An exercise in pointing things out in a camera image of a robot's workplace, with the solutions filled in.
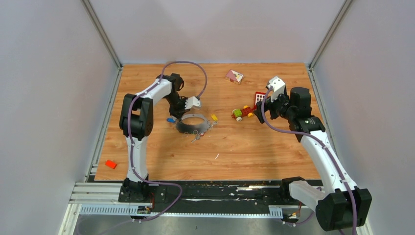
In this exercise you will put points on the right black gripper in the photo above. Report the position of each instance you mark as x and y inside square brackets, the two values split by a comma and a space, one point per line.
[269, 105]

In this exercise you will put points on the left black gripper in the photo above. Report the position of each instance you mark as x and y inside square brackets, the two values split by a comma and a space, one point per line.
[178, 113]

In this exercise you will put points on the yellow key tag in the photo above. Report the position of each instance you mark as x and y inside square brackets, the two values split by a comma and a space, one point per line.
[214, 117]

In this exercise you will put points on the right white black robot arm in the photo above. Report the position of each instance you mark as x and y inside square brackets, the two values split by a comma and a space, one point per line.
[341, 204]

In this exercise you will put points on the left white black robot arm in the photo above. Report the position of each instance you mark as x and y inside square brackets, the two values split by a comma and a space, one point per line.
[137, 121]

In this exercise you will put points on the blue key tag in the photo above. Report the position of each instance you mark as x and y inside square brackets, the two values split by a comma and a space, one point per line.
[171, 120]

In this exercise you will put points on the red white window brick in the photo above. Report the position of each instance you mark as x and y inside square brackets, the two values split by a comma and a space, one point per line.
[258, 96]

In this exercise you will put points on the toy brick car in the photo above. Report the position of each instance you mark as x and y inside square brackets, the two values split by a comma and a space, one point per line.
[239, 114]

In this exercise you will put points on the pink picture block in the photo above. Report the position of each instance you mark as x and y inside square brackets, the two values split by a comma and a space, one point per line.
[234, 77]

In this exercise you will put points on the orange red brick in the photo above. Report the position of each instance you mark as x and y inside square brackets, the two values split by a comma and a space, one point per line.
[110, 164]

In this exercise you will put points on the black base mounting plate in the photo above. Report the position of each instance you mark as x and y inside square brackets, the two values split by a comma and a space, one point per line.
[219, 197]

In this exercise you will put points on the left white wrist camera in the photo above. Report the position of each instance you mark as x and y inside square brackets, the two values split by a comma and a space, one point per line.
[192, 102]

